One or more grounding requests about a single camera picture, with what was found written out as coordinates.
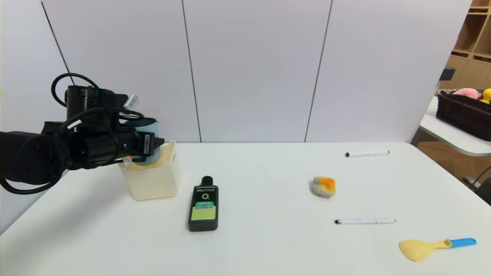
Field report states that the dark grey chair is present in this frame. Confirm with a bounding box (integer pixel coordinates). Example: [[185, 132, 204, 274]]
[[462, 166, 491, 206]]

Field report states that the pink plush toy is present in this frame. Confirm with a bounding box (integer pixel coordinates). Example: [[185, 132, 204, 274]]
[[453, 88, 480, 99]]

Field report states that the white side table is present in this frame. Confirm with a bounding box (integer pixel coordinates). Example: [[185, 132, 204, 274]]
[[410, 96, 491, 157]]

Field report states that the white orange stone toy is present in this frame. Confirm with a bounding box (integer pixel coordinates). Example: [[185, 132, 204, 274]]
[[310, 176, 337, 198]]

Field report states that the yellow spoon with blue handle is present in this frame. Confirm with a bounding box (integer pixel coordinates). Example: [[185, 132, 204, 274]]
[[399, 238, 477, 262]]

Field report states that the black camera cable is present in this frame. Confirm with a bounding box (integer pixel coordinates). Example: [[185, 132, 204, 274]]
[[51, 72, 146, 123]]

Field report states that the wooden shelf unit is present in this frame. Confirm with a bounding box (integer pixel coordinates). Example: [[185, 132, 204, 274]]
[[439, 0, 491, 90]]

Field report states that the black bottle with green label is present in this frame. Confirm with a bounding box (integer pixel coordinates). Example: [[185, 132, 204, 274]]
[[188, 176, 219, 232]]

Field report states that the dark wicker basket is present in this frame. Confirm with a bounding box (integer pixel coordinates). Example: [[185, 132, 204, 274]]
[[436, 90, 491, 141]]

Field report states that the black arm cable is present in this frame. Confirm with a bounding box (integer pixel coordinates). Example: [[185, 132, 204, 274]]
[[0, 177, 55, 196]]

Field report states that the blue grey cup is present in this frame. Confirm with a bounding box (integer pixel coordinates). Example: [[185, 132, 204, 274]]
[[126, 118, 159, 169]]

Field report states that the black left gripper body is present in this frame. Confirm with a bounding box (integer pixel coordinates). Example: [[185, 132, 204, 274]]
[[116, 131, 155, 157]]

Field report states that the white marker pen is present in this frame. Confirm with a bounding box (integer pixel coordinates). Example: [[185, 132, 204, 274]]
[[334, 218, 396, 225], [345, 150, 390, 158]]

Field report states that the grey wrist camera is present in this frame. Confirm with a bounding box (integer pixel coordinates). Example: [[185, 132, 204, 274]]
[[123, 94, 140, 110]]

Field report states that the cream white plastic box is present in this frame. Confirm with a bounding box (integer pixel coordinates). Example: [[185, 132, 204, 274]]
[[119, 141, 181, 201]]

